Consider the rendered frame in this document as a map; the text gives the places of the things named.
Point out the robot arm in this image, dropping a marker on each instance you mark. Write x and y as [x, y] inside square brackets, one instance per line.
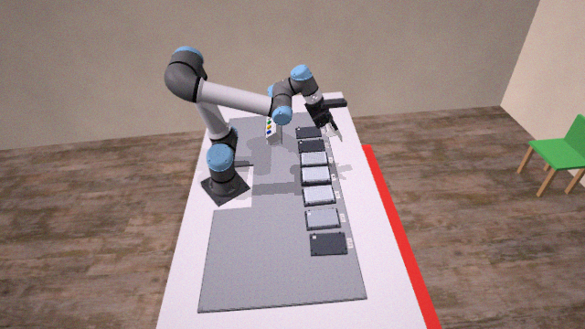
[183, 75]

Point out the grey operator button panel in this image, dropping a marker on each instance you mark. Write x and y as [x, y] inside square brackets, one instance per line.
[273, 132]

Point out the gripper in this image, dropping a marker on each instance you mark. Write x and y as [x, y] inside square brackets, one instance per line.
[320, 118]

